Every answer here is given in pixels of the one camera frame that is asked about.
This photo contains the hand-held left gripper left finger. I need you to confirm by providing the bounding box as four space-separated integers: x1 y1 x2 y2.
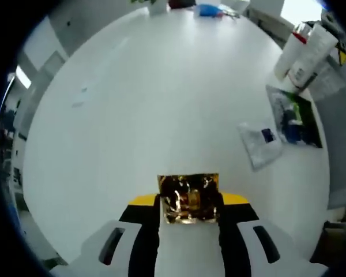
80 193 163 277

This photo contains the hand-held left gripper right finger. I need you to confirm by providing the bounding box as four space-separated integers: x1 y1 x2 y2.
217 192 310 277

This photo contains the large white skincare tube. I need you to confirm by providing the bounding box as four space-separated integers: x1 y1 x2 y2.
289 23 339 86

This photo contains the gold foil skincare sachet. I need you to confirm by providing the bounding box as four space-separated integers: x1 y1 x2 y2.
157 173 221 226

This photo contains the white skincare bottle red collar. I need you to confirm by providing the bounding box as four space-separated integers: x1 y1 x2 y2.
273 21 314 79

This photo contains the clear skincare sachet blue square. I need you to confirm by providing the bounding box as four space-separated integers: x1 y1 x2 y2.
238 121 284 171

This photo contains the green black skincare sachet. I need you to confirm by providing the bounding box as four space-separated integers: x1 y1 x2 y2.
266 85 324 149

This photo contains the white mesh office chair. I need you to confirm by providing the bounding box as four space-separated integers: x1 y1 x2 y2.
308 51 346 210

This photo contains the blue plastic bag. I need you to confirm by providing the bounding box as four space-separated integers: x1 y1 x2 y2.
194 3 223 17

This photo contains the potted green plant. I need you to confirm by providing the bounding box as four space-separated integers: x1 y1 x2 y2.
129 0 168 15

